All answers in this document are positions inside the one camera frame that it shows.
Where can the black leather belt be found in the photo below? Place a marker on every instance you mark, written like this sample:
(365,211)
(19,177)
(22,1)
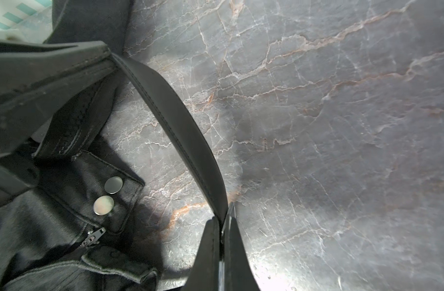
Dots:
(180,127)

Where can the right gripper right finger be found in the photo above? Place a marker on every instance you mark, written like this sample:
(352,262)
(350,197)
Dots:
(221,262)

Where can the black trousers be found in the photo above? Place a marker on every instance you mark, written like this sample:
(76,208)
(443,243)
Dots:
(50,239)

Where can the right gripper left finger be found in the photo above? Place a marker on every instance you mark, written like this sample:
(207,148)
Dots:
(36,80)

